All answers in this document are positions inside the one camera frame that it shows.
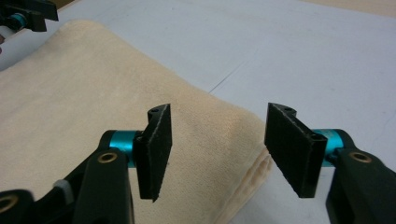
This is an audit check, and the white foam mat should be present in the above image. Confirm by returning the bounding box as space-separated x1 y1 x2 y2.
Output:
0 0 396 224

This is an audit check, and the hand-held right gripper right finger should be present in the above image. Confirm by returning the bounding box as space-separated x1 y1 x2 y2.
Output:
263 102 345 200

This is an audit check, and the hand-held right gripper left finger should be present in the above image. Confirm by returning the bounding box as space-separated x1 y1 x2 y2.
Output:
108 103 173 203

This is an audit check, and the cream terry towel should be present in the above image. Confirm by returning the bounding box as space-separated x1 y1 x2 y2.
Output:
0 19 274 224

